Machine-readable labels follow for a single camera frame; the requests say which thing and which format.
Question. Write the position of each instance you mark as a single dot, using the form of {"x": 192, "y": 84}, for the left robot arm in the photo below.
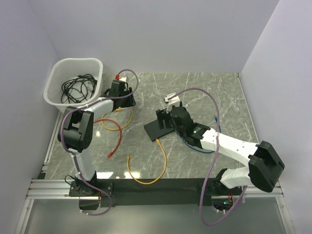
{"x": 77, "y": 128}

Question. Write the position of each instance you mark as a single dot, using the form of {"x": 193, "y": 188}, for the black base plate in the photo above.
{"x": 127, "y": 192}

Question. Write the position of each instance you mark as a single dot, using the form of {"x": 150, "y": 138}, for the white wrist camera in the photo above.
{"x": 123, "y": 79}
{"x": 172, "y": 101}

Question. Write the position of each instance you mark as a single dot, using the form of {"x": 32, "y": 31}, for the white plastic basket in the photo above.
{"x": 70, "y": 68}

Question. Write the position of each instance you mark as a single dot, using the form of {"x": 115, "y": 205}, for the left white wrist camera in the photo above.
{"x": 123, "y": 79}

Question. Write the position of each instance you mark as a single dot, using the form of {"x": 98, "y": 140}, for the yellow ethernet cable long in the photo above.
{"x": 156, "y": 179}

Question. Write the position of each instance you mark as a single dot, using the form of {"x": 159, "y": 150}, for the aluminium rail frame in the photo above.
{"x": 49, "y": 210}

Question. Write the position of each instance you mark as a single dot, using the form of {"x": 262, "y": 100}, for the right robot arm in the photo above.
{"x": 262, "y": 164}

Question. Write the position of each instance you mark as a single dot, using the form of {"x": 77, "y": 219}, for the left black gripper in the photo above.
{"x": 130, "y": 103}

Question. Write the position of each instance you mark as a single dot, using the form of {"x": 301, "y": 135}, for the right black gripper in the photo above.
{"x": 162, "y": 115}

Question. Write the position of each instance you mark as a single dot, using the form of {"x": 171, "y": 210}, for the black network switch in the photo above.
{"x": 154, "y": 132}

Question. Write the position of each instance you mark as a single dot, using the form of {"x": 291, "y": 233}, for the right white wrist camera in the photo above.
{"x": 172, "y": 101}

